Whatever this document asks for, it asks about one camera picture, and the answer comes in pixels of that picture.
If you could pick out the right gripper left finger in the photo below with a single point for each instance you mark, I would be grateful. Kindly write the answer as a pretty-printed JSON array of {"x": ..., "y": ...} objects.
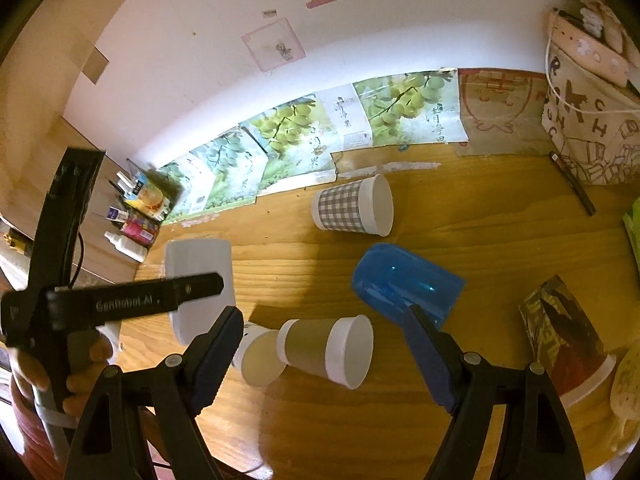
[{"x": 109, "y": 442}]

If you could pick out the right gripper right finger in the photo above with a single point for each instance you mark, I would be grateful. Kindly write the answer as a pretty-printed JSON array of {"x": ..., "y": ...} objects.
[{"x": 536, "y": 442}]

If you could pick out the plain white cup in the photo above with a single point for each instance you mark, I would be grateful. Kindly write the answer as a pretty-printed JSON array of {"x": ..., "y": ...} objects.
[{"x": 208, "y": 264}]

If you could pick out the dark patterned paper cup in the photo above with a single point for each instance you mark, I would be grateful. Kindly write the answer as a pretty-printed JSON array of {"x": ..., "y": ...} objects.
[{"x": 564, "y": 341}]

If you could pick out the panda print paper cup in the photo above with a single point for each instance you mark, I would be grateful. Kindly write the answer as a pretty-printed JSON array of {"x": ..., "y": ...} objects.
[{"x": 257, "y": 359}]

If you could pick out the brown sleeve paper cup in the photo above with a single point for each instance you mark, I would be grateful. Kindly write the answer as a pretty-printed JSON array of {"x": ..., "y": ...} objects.
[{"x": 339, "y": 350}]

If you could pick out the blue plastic cup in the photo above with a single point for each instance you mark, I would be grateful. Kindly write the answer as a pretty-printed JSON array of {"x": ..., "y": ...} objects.
[{"x": 390, "y": 279}]

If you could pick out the grey checked paper cup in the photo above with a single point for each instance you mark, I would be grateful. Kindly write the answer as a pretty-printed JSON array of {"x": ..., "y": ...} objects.
[{"x": 365, "y": 206}]

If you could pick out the person's left hand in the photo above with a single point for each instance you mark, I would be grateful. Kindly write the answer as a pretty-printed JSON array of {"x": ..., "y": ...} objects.
[{"x": 28, "y": 372}]

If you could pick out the yellow toy figure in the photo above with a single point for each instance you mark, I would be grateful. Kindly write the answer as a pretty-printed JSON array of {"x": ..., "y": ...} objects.
[{"x": 18, "y": 242}]

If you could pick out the cream ceramic mug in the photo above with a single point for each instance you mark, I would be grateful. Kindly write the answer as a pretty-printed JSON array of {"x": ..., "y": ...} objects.
[{"x": 624, "y": 397}]

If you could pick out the white spray bottle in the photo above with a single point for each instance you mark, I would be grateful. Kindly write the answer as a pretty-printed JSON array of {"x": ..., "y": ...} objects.
[{"x": 125, "y": 246}]

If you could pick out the pink tube container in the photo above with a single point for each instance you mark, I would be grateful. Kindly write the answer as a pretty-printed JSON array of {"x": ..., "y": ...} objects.
[{"x": 134, "y": 225}]

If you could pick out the green tissue pack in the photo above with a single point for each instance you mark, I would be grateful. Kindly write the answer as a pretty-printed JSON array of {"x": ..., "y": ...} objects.
[{"x": 632, "y": 227}]

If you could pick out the dark pen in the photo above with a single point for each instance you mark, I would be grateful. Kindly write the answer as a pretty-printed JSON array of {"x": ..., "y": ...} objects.
[{"x": 574, "y": 183}]

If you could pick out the wooden bookshelf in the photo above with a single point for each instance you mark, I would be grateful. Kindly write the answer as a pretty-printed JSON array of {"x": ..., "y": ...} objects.
[{"x": 45, "y": 46}]

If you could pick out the grape print cardboard sheet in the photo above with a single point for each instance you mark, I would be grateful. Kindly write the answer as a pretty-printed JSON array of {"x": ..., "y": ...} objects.
[{"x": 293, "y": 145}]

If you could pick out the beige printed fabric bag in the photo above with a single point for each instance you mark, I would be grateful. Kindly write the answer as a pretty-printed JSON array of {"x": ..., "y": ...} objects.
[{"x": 593, "y": 125}]

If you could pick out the brown cardboard piece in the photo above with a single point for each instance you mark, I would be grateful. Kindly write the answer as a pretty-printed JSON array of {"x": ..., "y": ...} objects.
[{"x": 501, "y": 112}]

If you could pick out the pink small box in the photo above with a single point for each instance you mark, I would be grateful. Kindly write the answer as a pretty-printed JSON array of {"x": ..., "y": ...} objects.
[{"x": 586, "y": 51}]

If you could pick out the brown haired rag doll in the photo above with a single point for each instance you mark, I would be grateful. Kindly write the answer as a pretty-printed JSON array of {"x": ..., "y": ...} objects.
[{"x": 599, "y": 19}]

